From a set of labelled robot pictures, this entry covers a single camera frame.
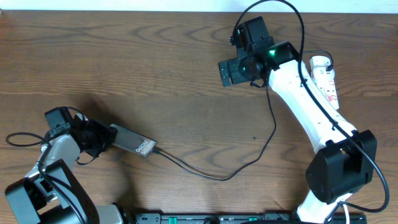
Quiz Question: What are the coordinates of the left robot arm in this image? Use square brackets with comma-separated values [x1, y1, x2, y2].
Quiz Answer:
[5, 106, 133, 223]

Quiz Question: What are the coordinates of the white power strip cord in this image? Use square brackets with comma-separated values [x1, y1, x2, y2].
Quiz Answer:
[338, 202, 351, 224]

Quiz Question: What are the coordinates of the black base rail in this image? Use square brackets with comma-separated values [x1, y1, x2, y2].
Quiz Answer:
[135, 212, 368, 224]

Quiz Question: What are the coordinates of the white power strip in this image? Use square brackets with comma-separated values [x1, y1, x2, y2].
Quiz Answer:
[312, 67, 340, 110]

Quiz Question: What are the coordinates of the black USB charging cable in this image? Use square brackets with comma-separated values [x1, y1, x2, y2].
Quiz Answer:
[151, 50, 334, 182]

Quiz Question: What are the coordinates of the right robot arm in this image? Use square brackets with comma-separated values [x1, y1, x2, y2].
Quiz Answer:
[218, 17, 377, 223]

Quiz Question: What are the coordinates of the left black camera cable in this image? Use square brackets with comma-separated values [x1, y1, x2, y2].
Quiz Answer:
[5, 132, 88, 224]

